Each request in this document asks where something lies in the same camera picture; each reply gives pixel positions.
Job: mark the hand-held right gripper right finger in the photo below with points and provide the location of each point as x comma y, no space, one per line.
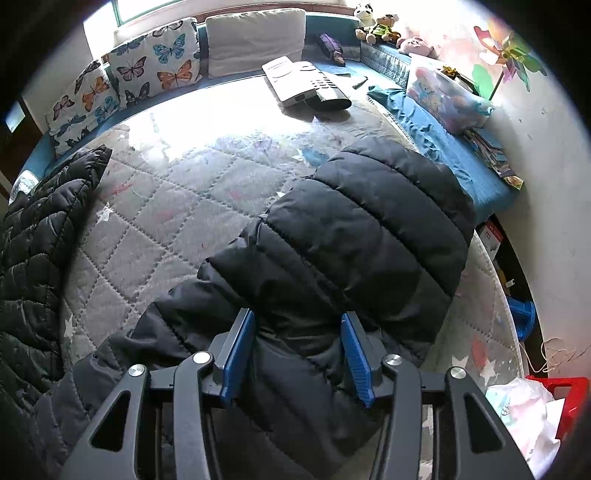
355,360

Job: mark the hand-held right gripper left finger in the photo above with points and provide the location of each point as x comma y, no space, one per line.
238,355

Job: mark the black puffer jacket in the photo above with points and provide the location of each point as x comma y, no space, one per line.
360,230

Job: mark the round grey quilted mattress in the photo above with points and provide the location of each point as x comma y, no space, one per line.
184,207

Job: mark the blue plastic stool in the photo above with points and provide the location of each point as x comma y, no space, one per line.
521,316

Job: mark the white plastic bag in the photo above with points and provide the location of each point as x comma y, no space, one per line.
521,410

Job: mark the red and white box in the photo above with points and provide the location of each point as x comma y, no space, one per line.
490,235

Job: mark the blue bed sheet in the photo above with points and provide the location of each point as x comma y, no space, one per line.
415,127

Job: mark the stack of picture books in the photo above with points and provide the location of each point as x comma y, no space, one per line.
489,152

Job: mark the black keypad device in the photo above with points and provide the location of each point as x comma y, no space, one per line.
328,91

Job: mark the white flat box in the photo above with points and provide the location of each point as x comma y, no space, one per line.
286,81

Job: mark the clear plastic bag of toys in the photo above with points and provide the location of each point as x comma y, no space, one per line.
448,94

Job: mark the small butterfly print pillow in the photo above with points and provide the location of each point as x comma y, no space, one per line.
83,108

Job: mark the yellow ribbon bow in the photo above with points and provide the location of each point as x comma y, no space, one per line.
448,70

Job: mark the large butterfly print pillow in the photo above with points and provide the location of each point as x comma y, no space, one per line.
154,60

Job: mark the purple folded umbrella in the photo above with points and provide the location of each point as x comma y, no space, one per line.
330,46

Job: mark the plain white pillow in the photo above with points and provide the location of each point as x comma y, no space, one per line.
256,39

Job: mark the pink plush toy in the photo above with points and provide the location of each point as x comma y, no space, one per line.
415,46

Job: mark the brown door with glass pane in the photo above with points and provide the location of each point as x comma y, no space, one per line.
14,116

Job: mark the brown bear plush toy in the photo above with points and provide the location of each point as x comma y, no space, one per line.
381,28

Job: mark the blue bed surround cushion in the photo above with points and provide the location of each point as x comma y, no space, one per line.
316,25

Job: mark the colourful pinwheel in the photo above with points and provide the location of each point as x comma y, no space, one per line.
503,50

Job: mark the panda plush toy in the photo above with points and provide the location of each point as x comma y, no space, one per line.
364,14

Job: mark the green framed window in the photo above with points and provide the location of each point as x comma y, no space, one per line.
138,7

